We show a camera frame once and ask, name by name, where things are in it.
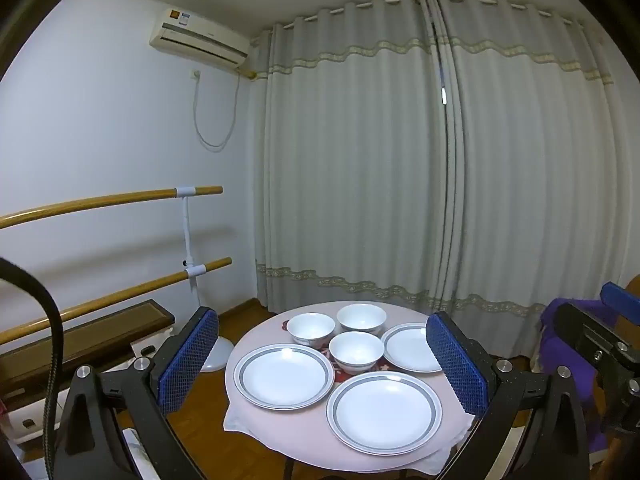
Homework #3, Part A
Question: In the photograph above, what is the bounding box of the wooden ballet barre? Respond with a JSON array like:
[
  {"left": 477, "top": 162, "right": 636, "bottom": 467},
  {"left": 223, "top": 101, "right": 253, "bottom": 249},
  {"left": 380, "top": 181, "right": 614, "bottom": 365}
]
[
  {"left": 0, "top": 257, "right": 233, "bottom": 346},
  {"left": 0, "top": 186, "right": 224, "bottom": 231}
]

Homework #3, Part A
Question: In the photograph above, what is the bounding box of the round table with pink cloth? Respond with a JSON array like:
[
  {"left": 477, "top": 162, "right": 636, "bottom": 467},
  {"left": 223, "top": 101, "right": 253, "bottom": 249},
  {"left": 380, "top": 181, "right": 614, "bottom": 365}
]
[{"left": 222, "top": 302, "right": 478, "bottom": 461}]

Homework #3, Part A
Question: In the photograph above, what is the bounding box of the black cable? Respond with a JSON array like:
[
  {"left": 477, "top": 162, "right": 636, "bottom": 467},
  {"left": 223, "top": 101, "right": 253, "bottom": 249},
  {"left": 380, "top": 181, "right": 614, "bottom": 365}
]
[{"left": 0, "top": 257, "right": 63, "bottom": 480}]

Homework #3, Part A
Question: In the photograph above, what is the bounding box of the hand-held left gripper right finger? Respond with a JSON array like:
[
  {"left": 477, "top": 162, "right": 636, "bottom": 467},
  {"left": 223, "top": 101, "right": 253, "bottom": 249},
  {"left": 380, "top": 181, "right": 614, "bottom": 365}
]
[{"left": 425, "top": 311, "right": 606, "bottom": 480}]

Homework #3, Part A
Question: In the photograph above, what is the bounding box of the white porcelain bowl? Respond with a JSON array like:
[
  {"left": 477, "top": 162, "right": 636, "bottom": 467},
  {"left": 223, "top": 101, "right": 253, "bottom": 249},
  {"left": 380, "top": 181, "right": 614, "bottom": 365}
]
[
  {"left": 336, "top": 303, "right": 388, "bottom": 335},
  {"left": 328, "top": 331, "right": 385, "bottom": 375},
  {"left": 286, "top": 312, "right": 336, "bottom": 348}
]

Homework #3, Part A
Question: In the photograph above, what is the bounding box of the white wall air conditioner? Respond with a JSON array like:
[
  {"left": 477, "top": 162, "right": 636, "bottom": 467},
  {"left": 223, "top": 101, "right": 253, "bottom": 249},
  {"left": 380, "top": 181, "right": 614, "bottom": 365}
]
[{"left": 149, "top": 6, "right": 251, "bottom": 67}]

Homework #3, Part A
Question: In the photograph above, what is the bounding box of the purple cloth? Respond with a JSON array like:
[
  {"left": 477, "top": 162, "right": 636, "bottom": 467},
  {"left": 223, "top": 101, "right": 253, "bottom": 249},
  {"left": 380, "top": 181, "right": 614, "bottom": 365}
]
[{"left": 537, "top": 297, "right": 640, "bottom": 456}]

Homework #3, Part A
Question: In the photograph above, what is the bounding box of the round white table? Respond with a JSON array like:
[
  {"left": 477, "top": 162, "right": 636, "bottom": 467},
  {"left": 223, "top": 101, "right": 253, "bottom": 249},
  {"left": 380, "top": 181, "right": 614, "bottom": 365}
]
[{"left": 227, "top": 302, "right": 476, "bottom": 480}]

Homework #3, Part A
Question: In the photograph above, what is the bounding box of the white curtain rod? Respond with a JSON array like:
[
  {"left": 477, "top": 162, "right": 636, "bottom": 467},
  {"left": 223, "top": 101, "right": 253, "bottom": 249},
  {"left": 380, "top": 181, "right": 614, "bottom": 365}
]
[{"left": 272, "top": 0, "right": 586, "bottom": 28}]

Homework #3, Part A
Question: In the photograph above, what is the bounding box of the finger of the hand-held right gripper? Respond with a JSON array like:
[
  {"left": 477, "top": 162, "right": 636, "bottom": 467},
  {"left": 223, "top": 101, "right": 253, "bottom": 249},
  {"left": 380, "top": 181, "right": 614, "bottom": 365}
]
[
  {"left": 554, "top": 302, "right": 640, "bottom": 432},
  {"left": 600, "top": 281, "right": 640, "bottom": 318}
]

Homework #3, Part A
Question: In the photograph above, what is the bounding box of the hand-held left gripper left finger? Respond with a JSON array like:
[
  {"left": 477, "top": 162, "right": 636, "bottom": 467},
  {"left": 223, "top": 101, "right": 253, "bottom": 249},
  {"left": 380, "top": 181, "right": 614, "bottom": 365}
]
[{"left": 52, "top": 306, "right": 221, "bottom": 480}]

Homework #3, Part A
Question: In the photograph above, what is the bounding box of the white plate with grey rim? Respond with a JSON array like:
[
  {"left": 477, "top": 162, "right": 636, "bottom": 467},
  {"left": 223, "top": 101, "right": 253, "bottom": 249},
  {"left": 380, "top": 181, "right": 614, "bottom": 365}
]
[
  {"left": 381, "top": 322, "right": 445, "bottom": 373},
  {"left": 233, "top": 343, "right": 335, "bottom": 410},
  {"left": 326, "top": 371, "right": 443, "bottom": 456}
]

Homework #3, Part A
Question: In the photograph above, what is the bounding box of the brown wooden frame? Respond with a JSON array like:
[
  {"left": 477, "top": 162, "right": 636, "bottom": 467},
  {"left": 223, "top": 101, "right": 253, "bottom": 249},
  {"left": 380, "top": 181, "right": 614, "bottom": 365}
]
[{"left": 0, "top": 299, "right": 176, "bottom": 401}]

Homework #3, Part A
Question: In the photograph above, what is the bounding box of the white air conditioner cable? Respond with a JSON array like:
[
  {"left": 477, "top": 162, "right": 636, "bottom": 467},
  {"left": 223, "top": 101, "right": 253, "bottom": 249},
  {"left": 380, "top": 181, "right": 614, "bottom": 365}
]
[{"left": 192, "top": 77, "right": 241, "bottom": 150}]

